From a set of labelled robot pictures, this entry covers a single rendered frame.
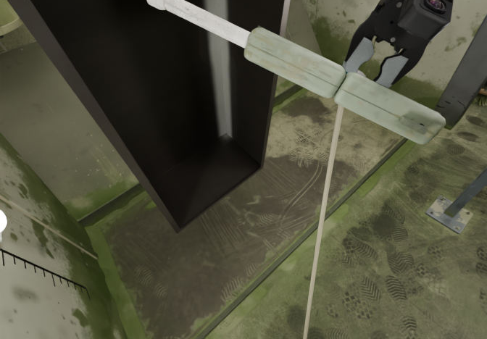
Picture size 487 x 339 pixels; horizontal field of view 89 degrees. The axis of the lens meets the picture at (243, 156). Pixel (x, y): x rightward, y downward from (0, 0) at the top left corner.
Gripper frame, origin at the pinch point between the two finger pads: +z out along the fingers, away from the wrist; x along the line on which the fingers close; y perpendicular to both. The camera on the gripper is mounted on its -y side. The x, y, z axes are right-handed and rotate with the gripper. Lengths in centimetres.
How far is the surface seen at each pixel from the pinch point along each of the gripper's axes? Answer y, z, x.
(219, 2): 59, 4, 48
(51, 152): 55, 128, 129
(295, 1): 247, -3, 46
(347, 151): 148, 71, -55
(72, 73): -8.7, 16.6, 45.5
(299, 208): 91, 101, -35
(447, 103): 188, 11, -107
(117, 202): 65, 156, 85
